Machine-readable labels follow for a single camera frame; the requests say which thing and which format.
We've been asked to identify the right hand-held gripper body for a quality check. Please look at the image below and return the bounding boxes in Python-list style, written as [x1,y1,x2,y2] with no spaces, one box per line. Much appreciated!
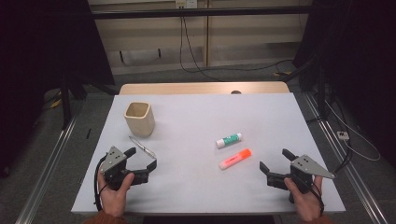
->
[289,154,336,195]

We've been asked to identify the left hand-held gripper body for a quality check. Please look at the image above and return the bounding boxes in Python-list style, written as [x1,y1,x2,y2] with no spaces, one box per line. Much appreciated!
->
[100,146,129,191]

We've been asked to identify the silver pen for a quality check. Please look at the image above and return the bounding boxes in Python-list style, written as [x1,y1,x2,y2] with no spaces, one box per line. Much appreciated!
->
[129,135,157,160]

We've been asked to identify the beige square cup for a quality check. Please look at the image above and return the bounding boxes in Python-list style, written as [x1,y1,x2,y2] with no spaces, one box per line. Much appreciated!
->
[123,101,156,138]

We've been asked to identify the person's left hand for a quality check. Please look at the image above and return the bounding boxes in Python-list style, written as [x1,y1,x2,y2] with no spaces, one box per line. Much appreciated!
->
[97,169,135,217]

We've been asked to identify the person's right hand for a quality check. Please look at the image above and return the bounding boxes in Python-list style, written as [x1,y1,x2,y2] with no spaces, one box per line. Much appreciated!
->
[283,175,325,222]

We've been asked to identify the orange highlighter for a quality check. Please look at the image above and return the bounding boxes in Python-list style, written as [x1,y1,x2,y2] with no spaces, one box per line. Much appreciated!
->
[218,147,253,171]

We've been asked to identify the white and green glue stick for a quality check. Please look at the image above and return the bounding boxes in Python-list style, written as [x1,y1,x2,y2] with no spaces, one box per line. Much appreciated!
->
[215,133,243,149]

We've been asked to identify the black metal stand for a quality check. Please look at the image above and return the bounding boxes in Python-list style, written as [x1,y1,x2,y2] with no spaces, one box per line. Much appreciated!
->
[317,55,332,120]
[60,74,73,131]

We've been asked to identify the dark curtain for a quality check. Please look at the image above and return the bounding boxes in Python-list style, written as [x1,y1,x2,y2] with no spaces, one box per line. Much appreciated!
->
[292,0,396,161]
[0,0,116,178]

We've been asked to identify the black horizontal bar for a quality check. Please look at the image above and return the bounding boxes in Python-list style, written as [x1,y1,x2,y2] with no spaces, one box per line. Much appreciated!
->
[92,5,312,21]

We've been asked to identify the right hand-held gripper black cable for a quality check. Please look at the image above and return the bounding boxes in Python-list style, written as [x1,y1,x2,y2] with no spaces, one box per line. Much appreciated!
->
[311,182,325,216]

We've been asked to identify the hand-held gripper black cable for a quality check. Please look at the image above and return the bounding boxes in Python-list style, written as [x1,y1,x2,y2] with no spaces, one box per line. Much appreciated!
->
[93,155,108,213]
[311,182,325,216]

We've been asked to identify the left hand-held gripper black cable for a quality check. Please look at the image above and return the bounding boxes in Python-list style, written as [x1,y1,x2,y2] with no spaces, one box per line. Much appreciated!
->
[93,155,108,213]

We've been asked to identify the metal floor rail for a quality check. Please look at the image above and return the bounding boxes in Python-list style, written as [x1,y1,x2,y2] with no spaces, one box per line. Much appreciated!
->
[303,92,390,224]
[15,113,79,224]

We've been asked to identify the white floor cable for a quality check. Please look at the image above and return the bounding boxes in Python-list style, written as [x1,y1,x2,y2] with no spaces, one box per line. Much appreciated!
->
[324,100,382,162]

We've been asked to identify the black floor cable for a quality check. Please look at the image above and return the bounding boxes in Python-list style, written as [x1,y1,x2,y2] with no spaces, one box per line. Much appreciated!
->
[186,59,294,73]

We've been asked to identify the black hanging cable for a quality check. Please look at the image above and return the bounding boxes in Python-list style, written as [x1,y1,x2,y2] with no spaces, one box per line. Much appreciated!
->
[178,15,225,83]

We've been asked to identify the white wall socket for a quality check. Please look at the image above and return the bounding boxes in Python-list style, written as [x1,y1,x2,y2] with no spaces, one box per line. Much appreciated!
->
[176,0,199,9]

